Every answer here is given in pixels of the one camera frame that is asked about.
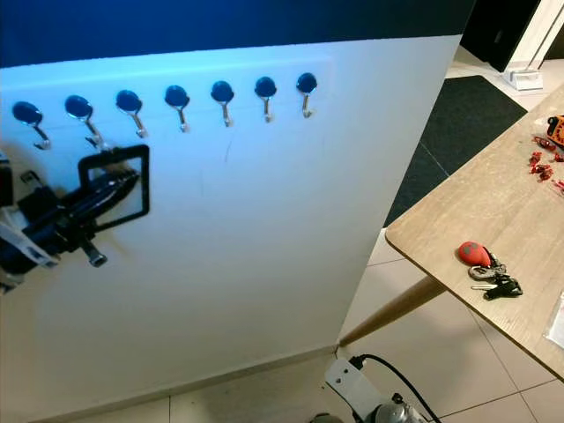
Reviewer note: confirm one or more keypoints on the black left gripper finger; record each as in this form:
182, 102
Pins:
101, 203
101, 183

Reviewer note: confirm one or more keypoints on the black rectangular frame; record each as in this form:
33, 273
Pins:
115, 153

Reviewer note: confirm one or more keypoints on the black magnet metal hook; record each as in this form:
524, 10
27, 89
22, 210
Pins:
222, 91
129, 100
265, 86
26, 113
307, 83
77, 107
177, 95

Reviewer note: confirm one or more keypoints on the white hook board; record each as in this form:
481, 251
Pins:
256, 247

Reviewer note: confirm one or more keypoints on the black rug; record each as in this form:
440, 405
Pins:
458, 132

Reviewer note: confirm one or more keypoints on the key bunch with red fob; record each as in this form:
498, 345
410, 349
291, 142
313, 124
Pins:
473, 254

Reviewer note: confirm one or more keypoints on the wooden table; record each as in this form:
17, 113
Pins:
485, 203

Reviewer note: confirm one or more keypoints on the small red plastic part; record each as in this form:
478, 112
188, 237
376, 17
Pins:
545, 141
539, 166

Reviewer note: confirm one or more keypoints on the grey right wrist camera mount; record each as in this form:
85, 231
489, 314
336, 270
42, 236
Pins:
352, 388

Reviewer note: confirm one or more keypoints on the white post with base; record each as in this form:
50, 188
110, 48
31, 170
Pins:
524, 79

